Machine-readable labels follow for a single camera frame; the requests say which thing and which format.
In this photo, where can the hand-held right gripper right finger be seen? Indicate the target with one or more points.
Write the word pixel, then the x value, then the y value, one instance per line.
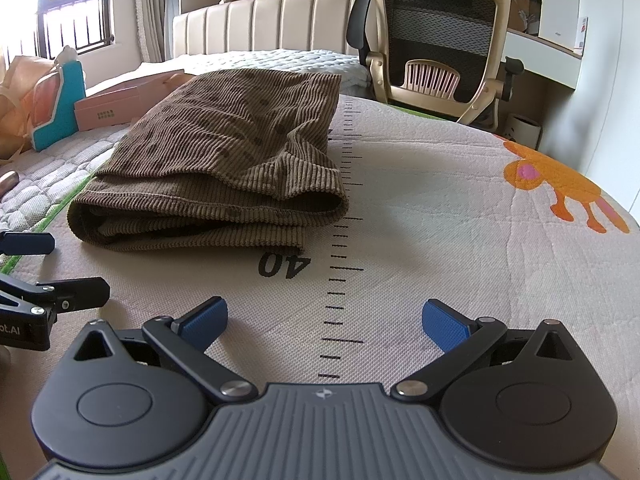
pixel 445 325

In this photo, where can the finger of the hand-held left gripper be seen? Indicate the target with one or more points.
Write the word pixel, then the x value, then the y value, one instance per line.
pixel 27 244
pixel 82 292

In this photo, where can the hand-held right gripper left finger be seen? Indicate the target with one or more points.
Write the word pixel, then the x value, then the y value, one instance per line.
pixel 202 324

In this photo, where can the brown cylinder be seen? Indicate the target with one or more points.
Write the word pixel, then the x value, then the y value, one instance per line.
pixel 7 181

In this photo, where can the pink cardboard box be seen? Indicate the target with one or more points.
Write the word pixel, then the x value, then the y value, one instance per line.
pixel 107 107

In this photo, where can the white waste bin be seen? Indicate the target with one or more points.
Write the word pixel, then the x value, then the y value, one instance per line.
pixel 524 132

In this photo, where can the window with black bars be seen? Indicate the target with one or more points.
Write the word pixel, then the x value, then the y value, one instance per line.
pixel 75 15

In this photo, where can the beige curtain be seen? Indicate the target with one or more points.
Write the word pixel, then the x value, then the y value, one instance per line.
pixel 152 10

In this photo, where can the white desk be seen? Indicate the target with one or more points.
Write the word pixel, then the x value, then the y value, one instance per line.
pixel 542 67

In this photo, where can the beige mesh office chair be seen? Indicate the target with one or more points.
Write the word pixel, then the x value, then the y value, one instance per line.
pixel 440 35

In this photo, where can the cream padded bed headboard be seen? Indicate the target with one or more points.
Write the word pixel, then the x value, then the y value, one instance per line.
pixel 265 25

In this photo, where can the white box on desk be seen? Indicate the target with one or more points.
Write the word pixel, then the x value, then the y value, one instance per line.
pixel 557 10

